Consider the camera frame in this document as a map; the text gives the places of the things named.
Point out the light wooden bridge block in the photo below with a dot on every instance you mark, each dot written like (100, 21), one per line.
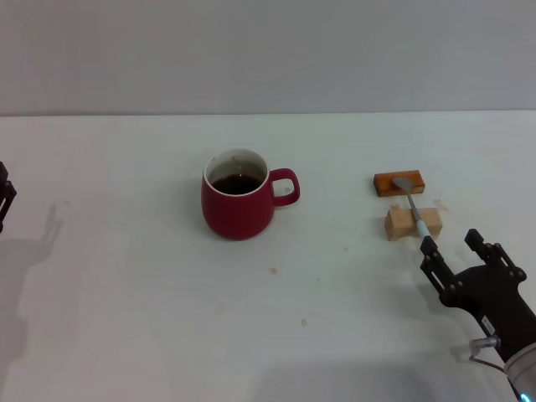
(398, 224)

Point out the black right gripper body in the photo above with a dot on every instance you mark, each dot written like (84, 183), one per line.
(498, 301)

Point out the orange wooden block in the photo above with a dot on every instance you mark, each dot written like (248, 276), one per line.
(385, 184)

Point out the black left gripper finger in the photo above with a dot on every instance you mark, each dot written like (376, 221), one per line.
(6, 201)

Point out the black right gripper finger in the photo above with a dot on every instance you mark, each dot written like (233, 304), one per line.
(496, 255)
(435, 264)

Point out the red ceramic coffee cup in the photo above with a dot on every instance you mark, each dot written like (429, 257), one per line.
(238, 218)

